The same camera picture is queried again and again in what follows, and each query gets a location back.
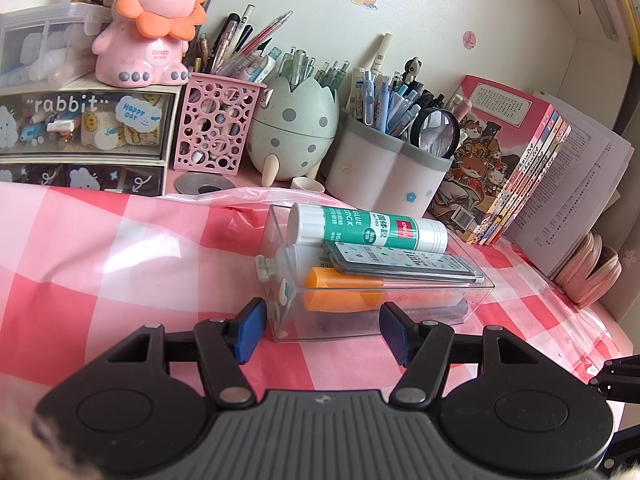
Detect pink comic book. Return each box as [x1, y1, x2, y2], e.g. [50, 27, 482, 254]
[484, 110, 561, 245]
[491, 116, 566, 243]
[497, 121, 572, 242]
[427, 74, 556, 245]

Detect green white glue stick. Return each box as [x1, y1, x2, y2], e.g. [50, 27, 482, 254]
[287, 201, 449, 255]

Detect pink checkered tablecloth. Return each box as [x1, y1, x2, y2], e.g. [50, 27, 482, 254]
[0, 172, 640, 480]

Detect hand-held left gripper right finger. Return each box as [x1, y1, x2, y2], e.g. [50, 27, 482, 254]
[378, 302, 556, 408]

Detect yellow books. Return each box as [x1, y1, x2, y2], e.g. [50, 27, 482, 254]
[605, 0, 640, 61]

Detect bunch of assorted pens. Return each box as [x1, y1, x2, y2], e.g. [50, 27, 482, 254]
[187, 4, 294, 83]

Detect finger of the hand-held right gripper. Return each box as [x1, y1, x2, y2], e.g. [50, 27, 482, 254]
[589, 358, 640, 402]

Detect orange highlighter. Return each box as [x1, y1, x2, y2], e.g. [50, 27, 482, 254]
[305, 266, 471, 315]

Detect clear plastic storage box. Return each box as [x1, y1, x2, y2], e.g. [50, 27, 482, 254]
[0, 2, 115, 96]

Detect grey metal disc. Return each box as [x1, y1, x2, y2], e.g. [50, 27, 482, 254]
[175, 172, 236, 196]

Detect pink lion pencil sharpener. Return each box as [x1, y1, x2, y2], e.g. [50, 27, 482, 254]
[92, 0, 211, 87]

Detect white drawer organizer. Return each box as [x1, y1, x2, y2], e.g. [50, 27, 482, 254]
[0, 82, 187, 197]

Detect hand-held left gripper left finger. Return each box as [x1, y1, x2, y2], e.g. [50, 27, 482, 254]
[102, 297, 268, 408]

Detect white lamp bar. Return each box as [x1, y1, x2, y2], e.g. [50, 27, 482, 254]
[580, 0, 621, 41]

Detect grey white pen holder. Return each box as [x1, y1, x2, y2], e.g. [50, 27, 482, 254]
[325, 107, 455, 221]

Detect bunch of clear green pens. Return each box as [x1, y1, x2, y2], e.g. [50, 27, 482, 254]
[277, 47, 351, 88]

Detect bunch of blue pens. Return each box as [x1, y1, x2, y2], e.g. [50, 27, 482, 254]
[347, 32, 473, 138]

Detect clear plastic bag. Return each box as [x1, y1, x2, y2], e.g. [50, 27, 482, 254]
[155, 186, 371, 211]

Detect green egg-shaped pen holder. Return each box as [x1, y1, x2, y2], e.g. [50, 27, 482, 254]
[248, 76, 340, 188]

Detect black magnifying glass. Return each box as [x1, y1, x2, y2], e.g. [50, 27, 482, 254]
[411, 109, 461, 158]

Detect pink pouch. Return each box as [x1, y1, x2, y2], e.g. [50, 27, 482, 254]
[570, 246, 623, 308]
[552, 232, 603, 291]

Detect white printed booklet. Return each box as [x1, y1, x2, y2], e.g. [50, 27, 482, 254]
[507, 90, 635, 278]

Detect pink perforated pen holder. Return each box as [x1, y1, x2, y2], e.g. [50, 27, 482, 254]
[174, 72, 267, 176]

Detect patterned pencil lead case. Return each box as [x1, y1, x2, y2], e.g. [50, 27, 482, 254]
[320, 239, 487, 286]

